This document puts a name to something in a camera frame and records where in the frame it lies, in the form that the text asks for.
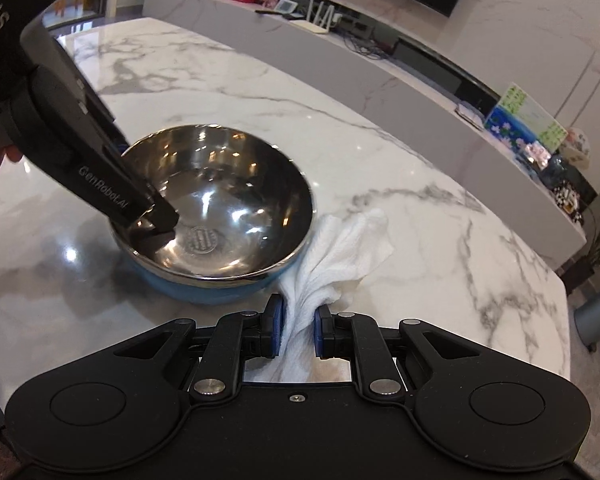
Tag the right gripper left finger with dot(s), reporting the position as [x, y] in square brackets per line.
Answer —
[237, 338]

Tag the potted long-leaf plant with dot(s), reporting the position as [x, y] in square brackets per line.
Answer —
[584, 267]

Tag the blue steel bowl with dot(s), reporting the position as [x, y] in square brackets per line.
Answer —
[246, 213]

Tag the black white patterned ornament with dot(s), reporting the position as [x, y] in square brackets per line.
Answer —
[568, 201]

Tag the decorative paper fan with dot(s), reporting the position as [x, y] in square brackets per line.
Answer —
[576, 149]

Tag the small photo frame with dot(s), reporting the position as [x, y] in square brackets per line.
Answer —
[535, 155]

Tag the white cloth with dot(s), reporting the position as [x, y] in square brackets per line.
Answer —
[341, 252]

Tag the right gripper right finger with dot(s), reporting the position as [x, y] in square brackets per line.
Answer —
[357, 339]

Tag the white wifi router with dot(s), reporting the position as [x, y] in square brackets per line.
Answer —
[320, 18]

